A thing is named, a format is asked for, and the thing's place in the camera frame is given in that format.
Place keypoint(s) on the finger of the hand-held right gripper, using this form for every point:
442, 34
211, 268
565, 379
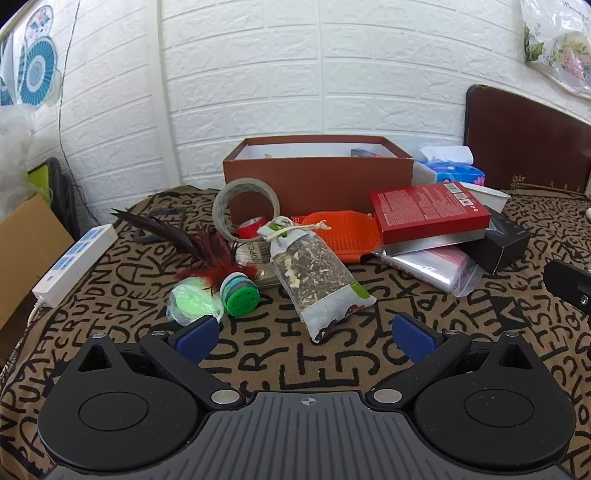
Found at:
568, 282

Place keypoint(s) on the pack of clear zip bags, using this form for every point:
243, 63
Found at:
429, 272

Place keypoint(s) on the white bowl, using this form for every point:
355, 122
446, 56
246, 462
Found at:
489, 196

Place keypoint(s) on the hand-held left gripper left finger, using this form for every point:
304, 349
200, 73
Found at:
198, 333

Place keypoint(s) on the lime green panel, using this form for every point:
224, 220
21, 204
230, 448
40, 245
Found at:
40, 177

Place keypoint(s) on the round silver tin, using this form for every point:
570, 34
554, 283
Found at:
253, 251

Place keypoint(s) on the black bag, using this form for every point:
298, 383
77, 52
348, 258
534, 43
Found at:
62, 194

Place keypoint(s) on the orange silicone brush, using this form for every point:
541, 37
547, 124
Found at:
351, 235

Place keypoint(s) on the red tape roll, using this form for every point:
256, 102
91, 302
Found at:
247, 229

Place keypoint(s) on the green item in plastic wrap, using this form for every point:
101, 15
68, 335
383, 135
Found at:
189, 300

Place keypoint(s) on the floral wall poster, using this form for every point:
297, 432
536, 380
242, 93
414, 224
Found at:
563, 50

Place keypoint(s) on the plain open cardboard carton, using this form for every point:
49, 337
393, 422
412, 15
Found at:
27, 240

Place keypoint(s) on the black carton box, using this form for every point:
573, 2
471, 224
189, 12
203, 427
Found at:
501, 244

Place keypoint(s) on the brown cardboard box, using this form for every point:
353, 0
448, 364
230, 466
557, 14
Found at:
318, 184

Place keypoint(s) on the translucent plastic bag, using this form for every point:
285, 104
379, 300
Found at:
11, 152

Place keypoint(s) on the blue red packet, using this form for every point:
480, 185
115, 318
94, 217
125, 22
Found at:
364, 153

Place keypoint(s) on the letter print tablecloth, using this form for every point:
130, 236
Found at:
300, 367

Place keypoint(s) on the blue fan wall poster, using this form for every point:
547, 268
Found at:
37, 64

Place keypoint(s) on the dried herb sachet bag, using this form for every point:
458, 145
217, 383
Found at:
309, 277

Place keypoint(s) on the blue tissue pack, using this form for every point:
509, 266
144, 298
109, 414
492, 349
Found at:
457, 175

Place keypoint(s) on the dark brown headboard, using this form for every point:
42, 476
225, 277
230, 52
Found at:
521, 138

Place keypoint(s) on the white power strip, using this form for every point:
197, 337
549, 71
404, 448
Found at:
74, 263

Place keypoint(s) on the red carton box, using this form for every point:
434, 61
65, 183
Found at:
425, 207

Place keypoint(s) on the clear tape roll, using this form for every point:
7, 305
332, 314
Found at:
220, 207

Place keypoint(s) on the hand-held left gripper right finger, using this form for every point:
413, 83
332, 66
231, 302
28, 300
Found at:
413, 338

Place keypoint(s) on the feather shuttlecock with green base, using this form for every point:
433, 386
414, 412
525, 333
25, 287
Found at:
238, 297

